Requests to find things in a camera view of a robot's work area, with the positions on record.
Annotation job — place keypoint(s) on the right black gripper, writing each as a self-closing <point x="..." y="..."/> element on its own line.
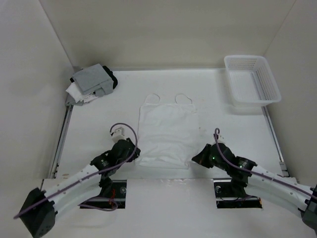
<point x="201" y="157"/>

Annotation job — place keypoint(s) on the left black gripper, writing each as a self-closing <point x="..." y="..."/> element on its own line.
<point x="132" y="150"/>

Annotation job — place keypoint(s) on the white tank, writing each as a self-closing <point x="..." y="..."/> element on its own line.
<point x="75" y="96"/>
<point x="168" y="133"/>

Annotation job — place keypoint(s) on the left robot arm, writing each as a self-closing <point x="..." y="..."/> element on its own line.
<point x="42" y="208"/>

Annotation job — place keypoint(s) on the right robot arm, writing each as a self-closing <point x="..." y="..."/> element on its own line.
<point x="250" y="179"/>

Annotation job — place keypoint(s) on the white folded tank top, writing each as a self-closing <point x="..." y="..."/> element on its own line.
<point x="75" y="96"/>

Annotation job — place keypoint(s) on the white plastic basket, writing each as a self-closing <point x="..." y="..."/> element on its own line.
<point x="251" y="81"/>

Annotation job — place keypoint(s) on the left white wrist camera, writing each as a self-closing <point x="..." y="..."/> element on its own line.
<point x="118" y="134"/>

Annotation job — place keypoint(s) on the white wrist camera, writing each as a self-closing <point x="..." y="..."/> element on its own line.
<point x="118" y="134"/>
<point x="218" y="138"/>

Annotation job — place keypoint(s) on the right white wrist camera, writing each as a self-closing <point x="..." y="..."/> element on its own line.
<point x="218" y="138"/>

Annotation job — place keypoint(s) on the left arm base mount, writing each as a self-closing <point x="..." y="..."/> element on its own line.
<point x="109" y="198"/>

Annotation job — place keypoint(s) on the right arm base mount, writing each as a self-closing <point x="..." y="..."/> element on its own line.
<point x="228" y="195"/>

